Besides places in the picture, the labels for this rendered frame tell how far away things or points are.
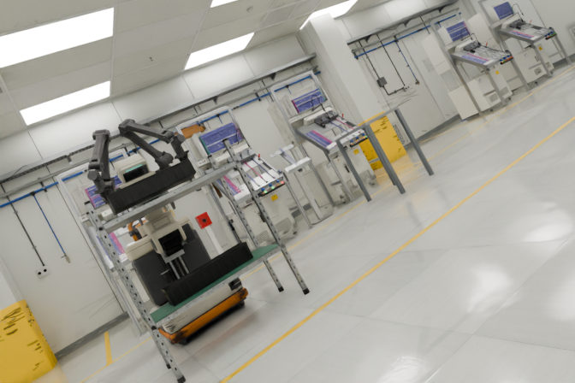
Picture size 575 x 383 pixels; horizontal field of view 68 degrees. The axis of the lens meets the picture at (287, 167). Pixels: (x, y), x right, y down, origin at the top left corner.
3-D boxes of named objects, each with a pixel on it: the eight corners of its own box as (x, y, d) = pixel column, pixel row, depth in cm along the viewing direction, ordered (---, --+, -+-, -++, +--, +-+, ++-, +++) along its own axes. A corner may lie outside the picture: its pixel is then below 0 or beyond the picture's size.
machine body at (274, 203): (300, 230, 546) (277, 187, 546) (255, 258, 514) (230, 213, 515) (281, 234, 604) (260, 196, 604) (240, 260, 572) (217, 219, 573)
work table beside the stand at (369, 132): (403, 193, 423) (364, 122, 424) (367, 202, 488) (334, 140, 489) (434, 173, 440) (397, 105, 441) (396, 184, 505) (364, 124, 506)
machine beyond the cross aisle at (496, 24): (576, 61, 806) (527, -27, 809) (554, 75, 769) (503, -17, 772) (513, 89, 928) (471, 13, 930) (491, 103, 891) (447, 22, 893)
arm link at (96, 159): (110, 134, 308) (94, 136, 306) (109, 127, 304) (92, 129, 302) (104, 171, 275) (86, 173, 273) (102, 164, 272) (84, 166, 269)
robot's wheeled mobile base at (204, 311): (161, 336, 351) (146, 309, 351) (226, 293, 381) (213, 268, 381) (175, 347, 292) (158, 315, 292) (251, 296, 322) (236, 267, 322)
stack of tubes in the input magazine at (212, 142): (243, 138, 558) (233, 120, 559) (209, 155, 535) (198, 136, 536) (240, 141, 570) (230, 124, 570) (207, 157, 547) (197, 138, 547)
